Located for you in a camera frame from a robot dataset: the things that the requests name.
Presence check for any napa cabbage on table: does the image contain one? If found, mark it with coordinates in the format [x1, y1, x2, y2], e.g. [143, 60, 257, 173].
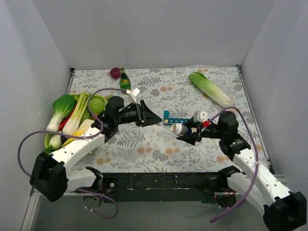
[189, 72, 232, 108]

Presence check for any red chili pepper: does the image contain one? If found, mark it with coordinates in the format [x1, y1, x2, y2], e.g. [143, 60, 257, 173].
[59, 104, 77, 131]

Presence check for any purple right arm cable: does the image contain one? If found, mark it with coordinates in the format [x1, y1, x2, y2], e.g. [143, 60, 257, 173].
[206, 107, 260, 223]

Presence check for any white pill bottle blue label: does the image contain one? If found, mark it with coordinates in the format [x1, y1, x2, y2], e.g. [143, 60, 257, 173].
[170, 123, 192, 136]

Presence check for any green plastic tray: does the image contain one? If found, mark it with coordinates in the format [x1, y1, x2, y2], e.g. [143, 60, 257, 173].
[46, 93, 107, 137]

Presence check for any celery stalk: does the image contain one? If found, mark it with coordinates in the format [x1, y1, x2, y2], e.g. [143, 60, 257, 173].
[62, 91, 89, 135]

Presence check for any round green cabbage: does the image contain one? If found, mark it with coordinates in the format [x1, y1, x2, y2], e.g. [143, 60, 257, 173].
[89, 98, 105, 115]

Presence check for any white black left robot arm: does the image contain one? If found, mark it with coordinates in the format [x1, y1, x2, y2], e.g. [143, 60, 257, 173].
[30, 96, 163, 202]

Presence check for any teal weekly pill organizer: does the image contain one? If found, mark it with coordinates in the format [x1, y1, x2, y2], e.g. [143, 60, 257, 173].
[163, 110, 189, 126]

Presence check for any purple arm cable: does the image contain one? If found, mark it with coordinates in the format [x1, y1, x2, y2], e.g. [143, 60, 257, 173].
[17, 88, 132, 219]
[206, 107, 260, 223]

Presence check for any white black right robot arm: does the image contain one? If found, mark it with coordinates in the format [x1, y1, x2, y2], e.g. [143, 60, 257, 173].
[170, 111, 307, 231]

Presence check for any black table front rail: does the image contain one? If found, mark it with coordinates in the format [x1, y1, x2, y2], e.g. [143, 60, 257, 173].
[74, 172, 241, 203]

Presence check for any yellow white cabbage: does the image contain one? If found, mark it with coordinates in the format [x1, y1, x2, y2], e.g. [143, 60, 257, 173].
[62, 119, 94, 147]

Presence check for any floral patterned table mat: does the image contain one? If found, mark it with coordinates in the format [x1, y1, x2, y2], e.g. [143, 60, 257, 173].
[46, 67, 270, 173]

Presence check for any green glass bottle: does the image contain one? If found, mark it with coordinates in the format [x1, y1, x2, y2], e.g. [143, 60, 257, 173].
[119, 67, 131, 90]

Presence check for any small bok choy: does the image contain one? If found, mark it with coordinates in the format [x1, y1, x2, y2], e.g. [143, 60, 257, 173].
[49, 135, 62, 150]

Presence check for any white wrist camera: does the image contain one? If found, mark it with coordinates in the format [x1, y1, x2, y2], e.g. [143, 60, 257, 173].
[126, 88, 140, 104]
[193, 111, 208, 123]

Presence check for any purple onion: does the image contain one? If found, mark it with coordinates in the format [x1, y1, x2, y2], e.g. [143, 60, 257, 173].
[110, 67, 121, 79]

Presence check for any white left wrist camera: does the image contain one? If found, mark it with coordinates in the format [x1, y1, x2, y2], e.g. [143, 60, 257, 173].
[126, 88, 140, 104]

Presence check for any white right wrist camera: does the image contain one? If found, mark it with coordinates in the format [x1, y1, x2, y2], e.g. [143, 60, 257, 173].
[193, 111, 208, 123]

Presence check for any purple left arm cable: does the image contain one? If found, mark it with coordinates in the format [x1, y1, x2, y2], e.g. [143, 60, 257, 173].
[17, 88, 132, 219]

